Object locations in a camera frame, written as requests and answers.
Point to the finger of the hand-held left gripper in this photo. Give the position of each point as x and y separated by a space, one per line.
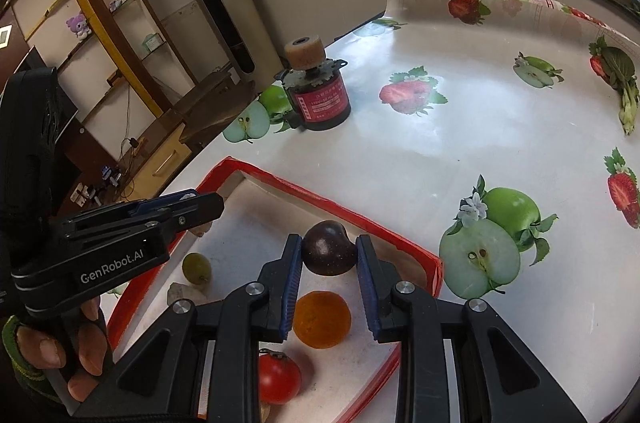
195 208
160 201

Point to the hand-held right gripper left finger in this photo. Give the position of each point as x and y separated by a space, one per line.
292 283

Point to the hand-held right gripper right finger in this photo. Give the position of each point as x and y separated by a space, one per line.
367 288

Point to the orange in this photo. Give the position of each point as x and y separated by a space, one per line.
320 318

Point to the dark purple plum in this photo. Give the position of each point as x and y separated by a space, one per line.
327 248

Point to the green grape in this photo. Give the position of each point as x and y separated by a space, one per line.
195 267

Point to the red rimmed white tray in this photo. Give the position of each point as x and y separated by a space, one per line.
260 208

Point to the cork block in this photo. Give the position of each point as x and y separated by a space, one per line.
180 291

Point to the red tomato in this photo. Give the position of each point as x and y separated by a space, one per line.
280 378

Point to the person's left hand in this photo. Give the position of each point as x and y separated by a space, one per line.
45 348

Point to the wooden shelf cabinet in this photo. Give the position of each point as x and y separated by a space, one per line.
165 158

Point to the wooden stool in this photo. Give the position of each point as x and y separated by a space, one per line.
215 103

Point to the fruit printed tablecloth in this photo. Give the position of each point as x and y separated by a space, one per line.
400 153

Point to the green white box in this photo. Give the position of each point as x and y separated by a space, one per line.
154 44

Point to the red labelled motor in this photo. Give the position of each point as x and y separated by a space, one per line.
320 108

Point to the purple plush toy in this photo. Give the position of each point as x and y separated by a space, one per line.
79 26

